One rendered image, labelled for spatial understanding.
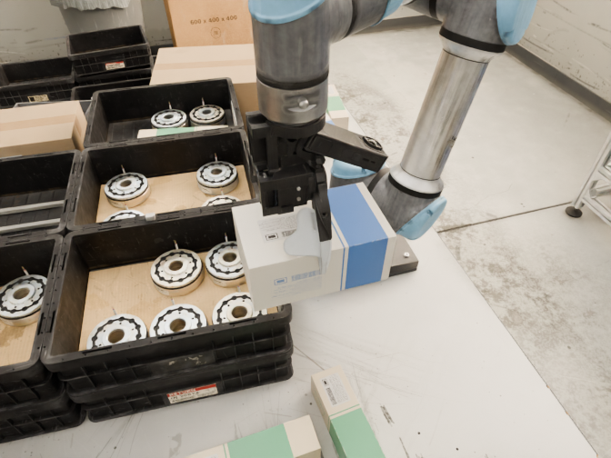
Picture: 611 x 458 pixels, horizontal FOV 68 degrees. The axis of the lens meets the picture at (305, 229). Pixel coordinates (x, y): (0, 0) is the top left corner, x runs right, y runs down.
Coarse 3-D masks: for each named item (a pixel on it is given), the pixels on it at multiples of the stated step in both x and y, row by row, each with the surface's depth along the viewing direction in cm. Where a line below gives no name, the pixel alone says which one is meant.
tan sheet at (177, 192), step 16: (160, 176) 119; (176, 176) 119; (192, 176) 119; (240, 176) 119; (160, 192) 114; (176, 192) 114; (192, 192) 114; (240, 192) 114; (112, 208) 110; (128, 208) 110; (144, 208) 110; (160, 208) 110; (176, 208) 110
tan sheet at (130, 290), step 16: (96, 272) 95; (112, 272) 95; (128, 272) 95; (144, 272) 95; (96, 288) 92; (112, 288) 92; (128, 288) 92; (144, 288) 92; (208, 288) 92; (224, 288) 92; (240, 288) 92; (96, 304) 89; (112, 304) 89; (128, 304) 89; (144, 304) 89; (160, 304) 89; (192, 304) 89; (208, 304) 89; (96, 320) 87; (144, 320) 87; (208, 320) 87
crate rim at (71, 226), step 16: (112, 144) 112; (128, 144) 112; (144, 144) 112; (80, 160) 107; (80, 176) 102; (80, 192) 99; (256, 192) 98; (192, 208) 95; (208, 208) 95; (96, 224) 91; (112, 224) 91
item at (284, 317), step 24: (168, 216) 93; (192, 216) 93; (72, 240) 89; (288, 312) 76; (48, 336) 73; (168, 336) 73; (192, 336) 73; (216, 336) 74; (48, 360) 70; (72, 360) 70; (96, 360) 71
